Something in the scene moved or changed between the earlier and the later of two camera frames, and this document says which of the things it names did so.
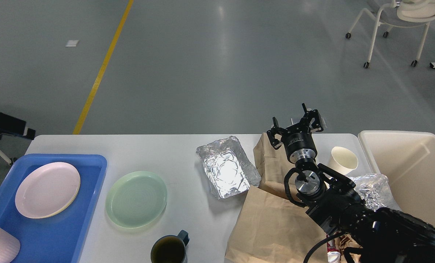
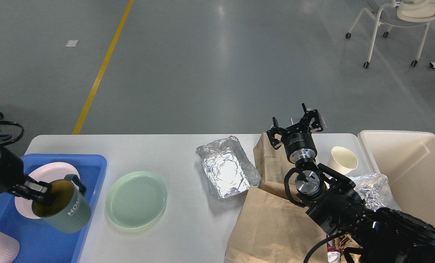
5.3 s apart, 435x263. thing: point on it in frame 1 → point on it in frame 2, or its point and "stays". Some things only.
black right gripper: [298, 142] stays
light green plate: [136, 199] stays
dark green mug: [170, 248] → [69, 210]
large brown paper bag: [271, 228] stays
